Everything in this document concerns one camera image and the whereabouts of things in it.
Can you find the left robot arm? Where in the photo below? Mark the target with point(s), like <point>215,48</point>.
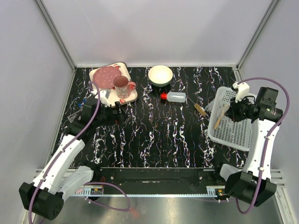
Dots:
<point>47,193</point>

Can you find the white green bowl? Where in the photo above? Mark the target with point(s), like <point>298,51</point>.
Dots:
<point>160,75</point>

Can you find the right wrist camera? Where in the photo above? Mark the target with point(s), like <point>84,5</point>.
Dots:
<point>241,89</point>

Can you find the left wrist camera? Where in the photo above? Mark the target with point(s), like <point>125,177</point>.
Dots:
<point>104,96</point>

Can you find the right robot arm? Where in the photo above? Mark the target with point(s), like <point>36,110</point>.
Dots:
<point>253,183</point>

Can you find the pink patterned mug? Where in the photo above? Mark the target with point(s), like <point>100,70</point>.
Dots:
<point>123,86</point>

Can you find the pink dotted plate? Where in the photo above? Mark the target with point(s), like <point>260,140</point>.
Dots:
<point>104,77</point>

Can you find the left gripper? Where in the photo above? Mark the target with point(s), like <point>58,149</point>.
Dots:
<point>120,116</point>

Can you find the clear test tube rack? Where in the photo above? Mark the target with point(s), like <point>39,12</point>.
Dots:
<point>75,116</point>

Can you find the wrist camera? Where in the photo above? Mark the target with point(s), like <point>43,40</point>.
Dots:
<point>104,96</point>
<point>241,89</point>

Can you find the white plastic basket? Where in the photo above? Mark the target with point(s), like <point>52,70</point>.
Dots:
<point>232,134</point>

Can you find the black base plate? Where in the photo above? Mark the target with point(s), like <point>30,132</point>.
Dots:
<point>161,181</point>

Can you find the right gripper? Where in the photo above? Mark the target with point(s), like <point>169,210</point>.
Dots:
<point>232,112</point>

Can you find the red cap wash bottle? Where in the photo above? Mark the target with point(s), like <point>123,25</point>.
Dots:
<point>177,97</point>

